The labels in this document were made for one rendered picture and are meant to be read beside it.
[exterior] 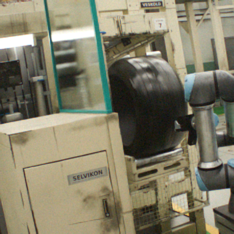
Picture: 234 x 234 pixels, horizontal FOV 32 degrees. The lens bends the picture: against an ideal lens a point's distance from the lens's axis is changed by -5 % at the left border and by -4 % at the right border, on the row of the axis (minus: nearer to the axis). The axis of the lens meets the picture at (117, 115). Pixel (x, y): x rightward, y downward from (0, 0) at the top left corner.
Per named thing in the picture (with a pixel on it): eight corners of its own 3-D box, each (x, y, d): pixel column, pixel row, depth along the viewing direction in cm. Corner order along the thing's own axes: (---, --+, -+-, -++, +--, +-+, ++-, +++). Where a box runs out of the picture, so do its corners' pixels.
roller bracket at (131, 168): (132, 175, 232) (130, 158, 231) (103, 166, 268) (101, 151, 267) (138, 173, 233) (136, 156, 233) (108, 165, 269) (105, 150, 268)
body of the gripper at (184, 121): (187, 114, 228) (200, 112, 217) (190, 130, 228) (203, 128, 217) (175, 117, 225) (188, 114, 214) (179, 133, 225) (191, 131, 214)
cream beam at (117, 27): (88, 41, 259) (84, 18, 258) (74, 46, 282) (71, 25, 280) (170, 32, 284) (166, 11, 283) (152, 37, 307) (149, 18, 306)
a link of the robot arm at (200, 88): (230, 193, 182) (215, 72, 169) (197, 197, 185) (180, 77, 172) (229, 182, 193) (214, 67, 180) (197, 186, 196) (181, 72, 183)
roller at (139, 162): (129, 166, 241) (132, 169, 237) (128, 159, 239) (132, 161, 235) (179, 152, 255) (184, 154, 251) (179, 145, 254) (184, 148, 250)
